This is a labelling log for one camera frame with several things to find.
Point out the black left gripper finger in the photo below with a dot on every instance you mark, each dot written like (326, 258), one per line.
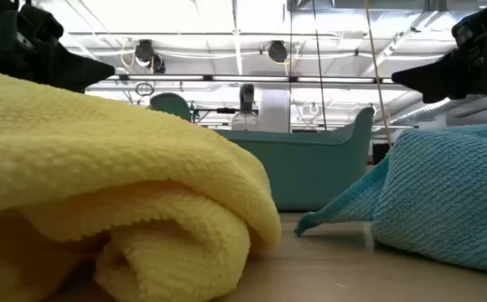
(84, 71)

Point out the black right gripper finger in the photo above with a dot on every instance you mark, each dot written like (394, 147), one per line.
(427, 81)

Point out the yellow microfiber towel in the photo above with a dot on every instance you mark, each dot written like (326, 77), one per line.
(100, 147)

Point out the blue microfiber towel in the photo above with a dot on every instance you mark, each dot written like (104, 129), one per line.
(444, 189)

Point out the teal plastic basket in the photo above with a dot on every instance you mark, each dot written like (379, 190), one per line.
(302, 168)

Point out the long ceiling light strip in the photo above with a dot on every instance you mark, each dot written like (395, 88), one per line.
(247, 78)

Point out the clear spray bottle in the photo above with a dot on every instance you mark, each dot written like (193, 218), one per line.
(246, 117)

